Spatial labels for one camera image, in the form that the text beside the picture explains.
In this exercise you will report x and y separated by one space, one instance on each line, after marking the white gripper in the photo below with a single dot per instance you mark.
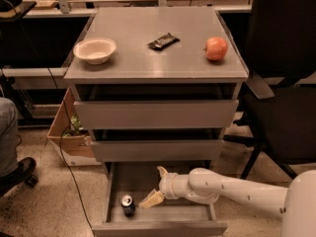
170 186

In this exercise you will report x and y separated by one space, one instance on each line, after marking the black shoe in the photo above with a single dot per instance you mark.
22 174

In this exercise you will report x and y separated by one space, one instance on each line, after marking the black snack bar wrapper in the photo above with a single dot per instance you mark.
163 42

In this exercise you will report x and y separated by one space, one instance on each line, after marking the blue pepsi can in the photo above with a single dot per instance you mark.
127 205

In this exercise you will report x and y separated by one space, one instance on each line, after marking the grey drawer cabinet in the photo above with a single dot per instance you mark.
135 72

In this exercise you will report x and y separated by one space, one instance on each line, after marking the person leg in jeans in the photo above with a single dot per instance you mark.
8 136

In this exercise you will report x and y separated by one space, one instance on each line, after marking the red apple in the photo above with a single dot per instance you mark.
215 48

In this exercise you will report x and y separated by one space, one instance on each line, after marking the black office chair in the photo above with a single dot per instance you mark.
280 50

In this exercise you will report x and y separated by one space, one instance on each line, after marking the grey top drawer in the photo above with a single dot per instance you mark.
156 114

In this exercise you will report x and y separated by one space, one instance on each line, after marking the cardboard box on floor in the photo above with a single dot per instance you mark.
71 144

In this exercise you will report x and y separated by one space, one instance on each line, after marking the grey middle drawer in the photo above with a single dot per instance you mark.
156 150

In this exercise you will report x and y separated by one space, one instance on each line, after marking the white paper bowl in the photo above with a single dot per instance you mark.
95 50

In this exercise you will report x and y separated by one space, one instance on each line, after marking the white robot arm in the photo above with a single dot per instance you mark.
294 205

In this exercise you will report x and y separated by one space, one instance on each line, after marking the grey open bottom drawer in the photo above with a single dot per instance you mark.
171 218

